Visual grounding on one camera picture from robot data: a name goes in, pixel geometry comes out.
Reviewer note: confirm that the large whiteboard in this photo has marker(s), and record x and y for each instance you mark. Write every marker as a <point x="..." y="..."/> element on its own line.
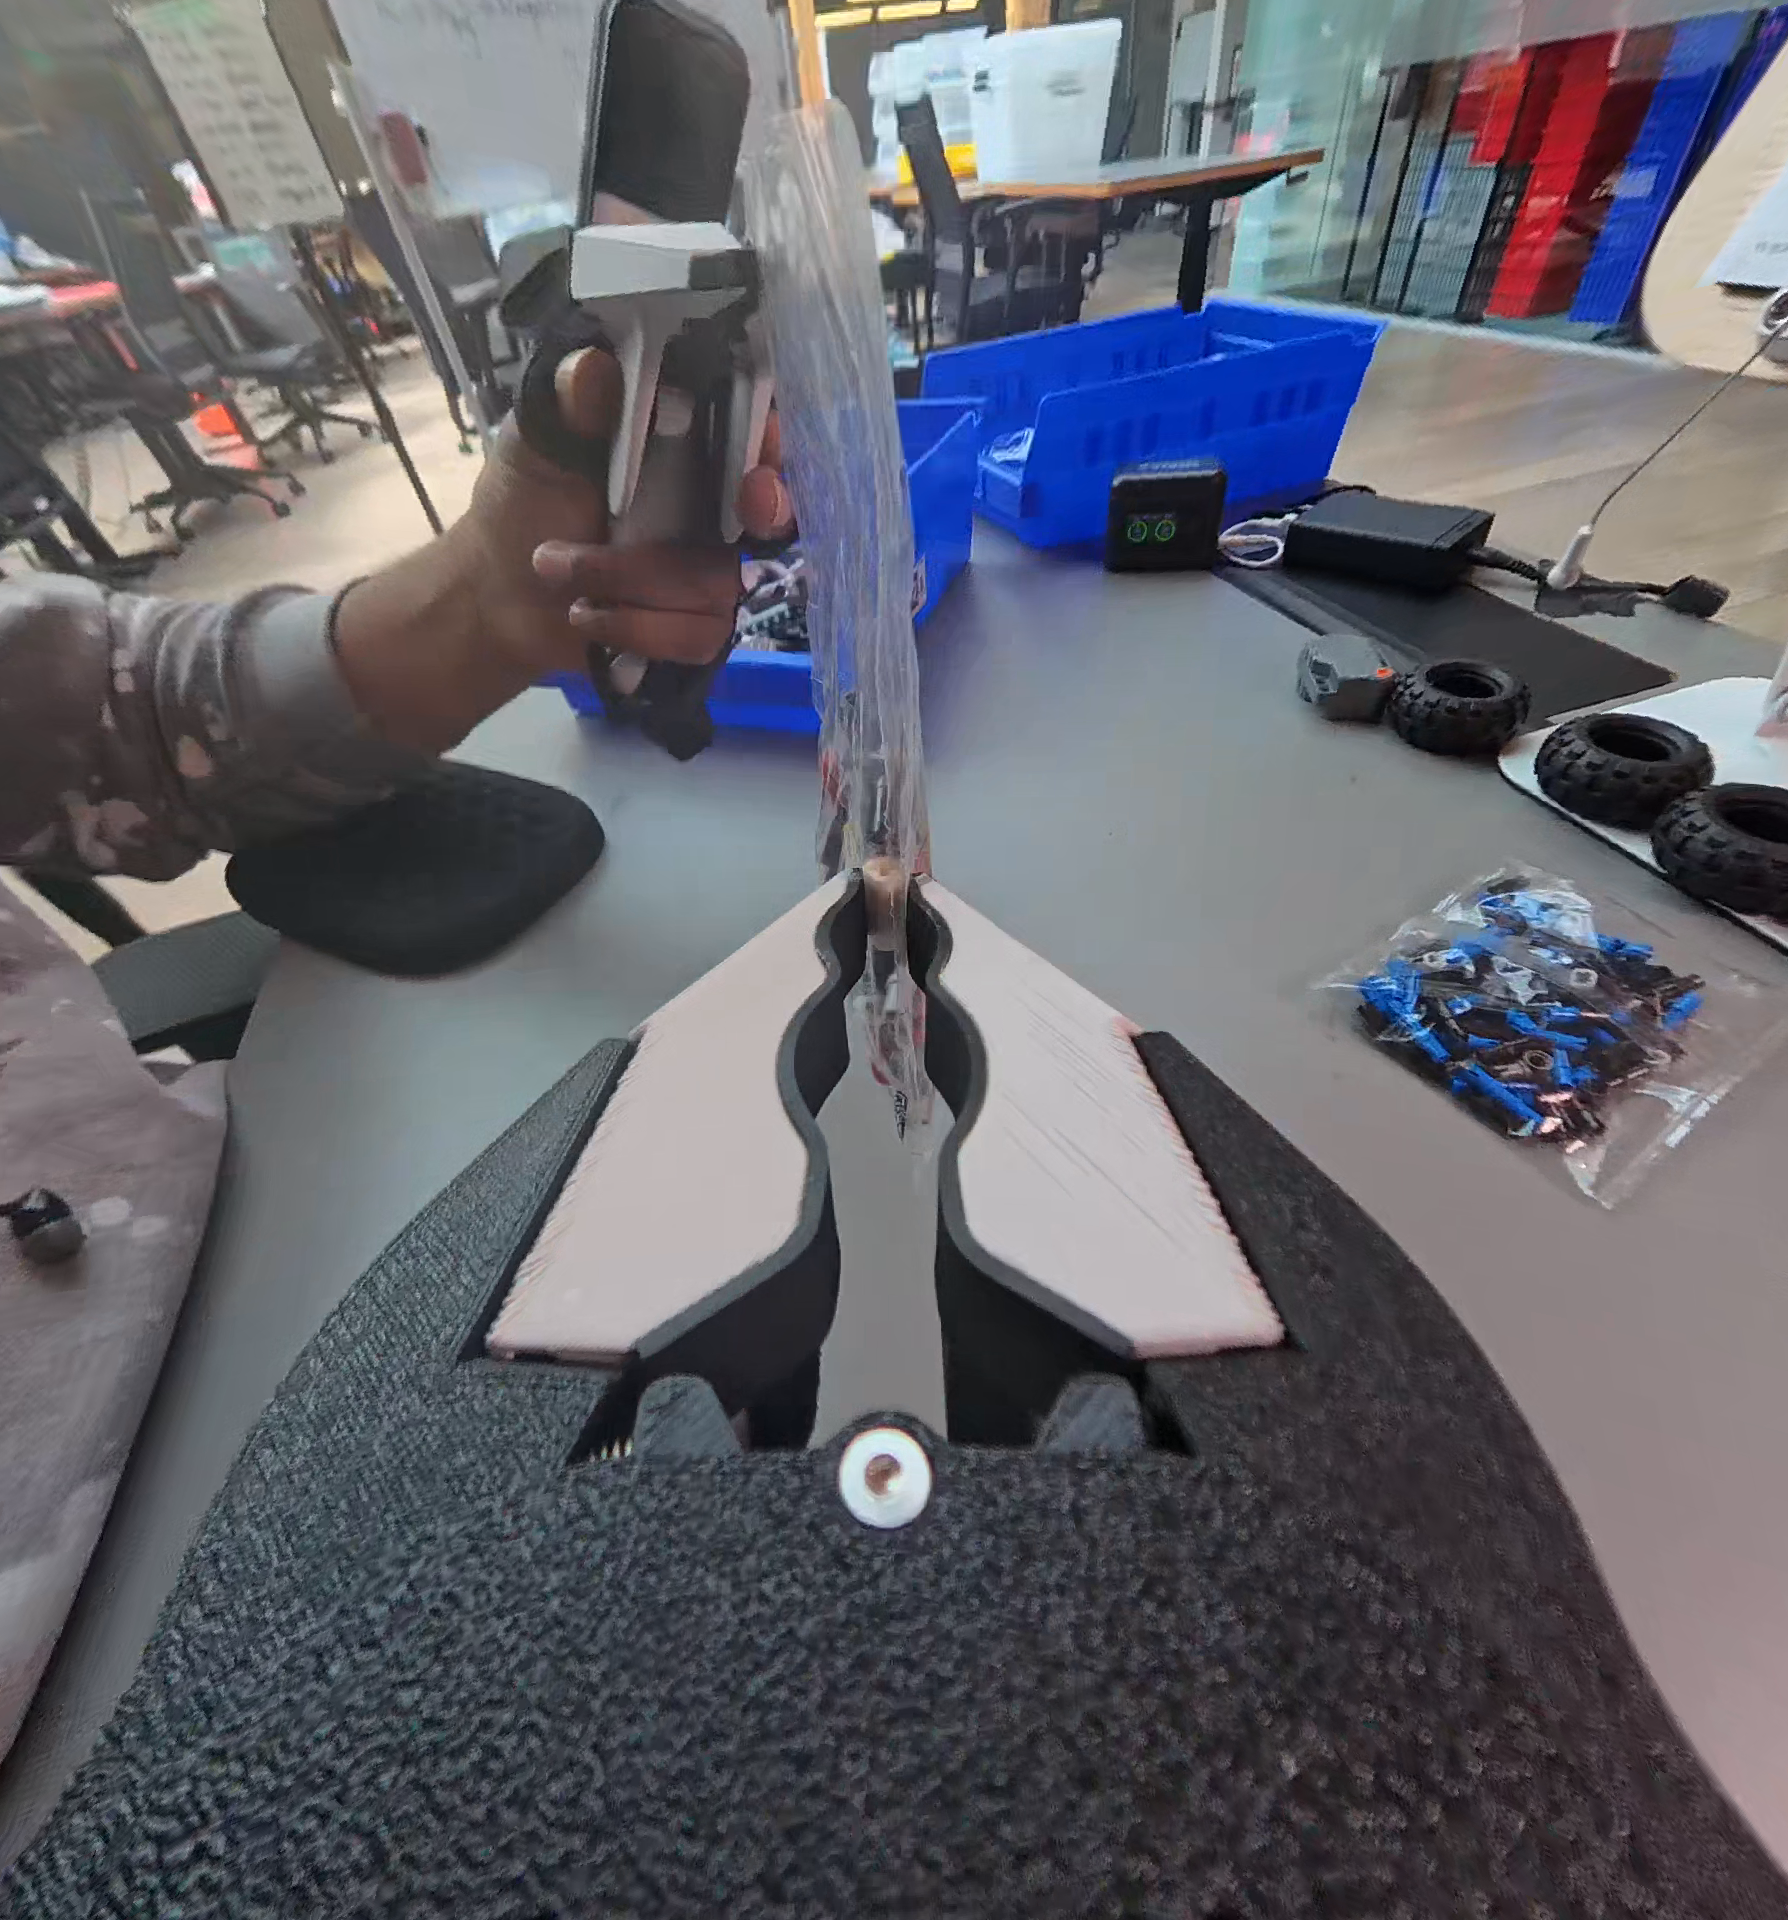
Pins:
<point x="460" y="77"/>

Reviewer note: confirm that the stack of red blue crates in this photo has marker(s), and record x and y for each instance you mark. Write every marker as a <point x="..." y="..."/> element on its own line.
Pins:
<point x="1568" y="165"/>

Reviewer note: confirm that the clear bag of blue bricks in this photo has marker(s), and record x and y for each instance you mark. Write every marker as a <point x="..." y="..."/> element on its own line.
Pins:
<point x="1526" y="1035"/>

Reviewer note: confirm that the long blue plastic bin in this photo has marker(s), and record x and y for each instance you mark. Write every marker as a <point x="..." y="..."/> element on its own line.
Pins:
<point x="984" y="361"/>
<point x="1164" y="451"/>

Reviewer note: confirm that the black office chair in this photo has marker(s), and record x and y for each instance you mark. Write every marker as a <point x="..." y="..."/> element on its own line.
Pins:
<point x="939" y="209"/>

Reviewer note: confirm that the wooden top table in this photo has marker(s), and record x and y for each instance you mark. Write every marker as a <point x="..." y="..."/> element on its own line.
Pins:
<point x="1164" y="171"/>

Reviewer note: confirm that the small whiteboard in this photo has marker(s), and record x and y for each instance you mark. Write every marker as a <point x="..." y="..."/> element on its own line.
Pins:
<point x="234" y="106"/>

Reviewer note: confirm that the person's left forearm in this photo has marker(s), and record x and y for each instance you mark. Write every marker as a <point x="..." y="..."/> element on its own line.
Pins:
<point x="160" y="719"/>

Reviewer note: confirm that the grey toy motor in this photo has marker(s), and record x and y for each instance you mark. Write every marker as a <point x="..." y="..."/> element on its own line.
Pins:
<point x="1337" y="674"/>

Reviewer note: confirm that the black power adapter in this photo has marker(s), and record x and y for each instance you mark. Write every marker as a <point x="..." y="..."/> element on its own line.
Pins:
<point x="1389" y="530"/>

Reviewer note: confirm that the black toy tire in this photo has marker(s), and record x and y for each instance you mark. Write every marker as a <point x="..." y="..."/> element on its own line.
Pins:
<point x="1582" y="796"/>
<point x="1704" y="876"/>
<point x="1436" y="729"/>

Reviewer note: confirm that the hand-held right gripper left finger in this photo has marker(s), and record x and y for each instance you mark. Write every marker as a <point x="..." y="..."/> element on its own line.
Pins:
<point x="668" y="1183"/>

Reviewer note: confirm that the black desk mat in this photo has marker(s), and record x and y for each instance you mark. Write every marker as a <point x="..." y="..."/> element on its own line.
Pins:
<point x="1553" y="658"/>

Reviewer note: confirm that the black display device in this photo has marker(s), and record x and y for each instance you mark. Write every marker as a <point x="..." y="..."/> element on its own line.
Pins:
<point x="1164" y="516"/>

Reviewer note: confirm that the grey desk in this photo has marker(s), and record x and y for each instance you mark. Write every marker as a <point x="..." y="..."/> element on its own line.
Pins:
<point x="1134" y="839"/>

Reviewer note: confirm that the person's grey patterned sweatshirt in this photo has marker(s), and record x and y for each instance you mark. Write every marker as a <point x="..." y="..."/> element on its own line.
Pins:
<point x="25" y="1425"/>

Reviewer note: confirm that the blue bin with square label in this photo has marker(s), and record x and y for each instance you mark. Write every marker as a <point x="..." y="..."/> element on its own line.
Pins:
<point x="939" y="494"/>

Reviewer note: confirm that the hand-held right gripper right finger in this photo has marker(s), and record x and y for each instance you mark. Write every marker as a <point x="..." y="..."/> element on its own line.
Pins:
<point x="1105" y="1183"/>

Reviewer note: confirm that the black armrest pad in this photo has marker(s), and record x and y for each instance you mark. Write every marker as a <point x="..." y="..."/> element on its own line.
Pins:
<point x="413" y="871"/>

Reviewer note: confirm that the row of black office chairs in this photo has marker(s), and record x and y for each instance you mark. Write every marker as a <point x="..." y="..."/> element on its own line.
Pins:
<point x="204" y="390"/>

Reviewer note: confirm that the person's left hand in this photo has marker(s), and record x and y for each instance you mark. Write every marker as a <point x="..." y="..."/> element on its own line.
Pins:
<point x="460" y="615"/>

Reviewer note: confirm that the stack of white storage boxes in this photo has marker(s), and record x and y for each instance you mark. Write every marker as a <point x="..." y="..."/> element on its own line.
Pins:
<point x="1042" y="97"/>

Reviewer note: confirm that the clear bag of mixed bricks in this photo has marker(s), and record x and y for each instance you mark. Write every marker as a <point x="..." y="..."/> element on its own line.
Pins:
<point x="849" y="451"/>

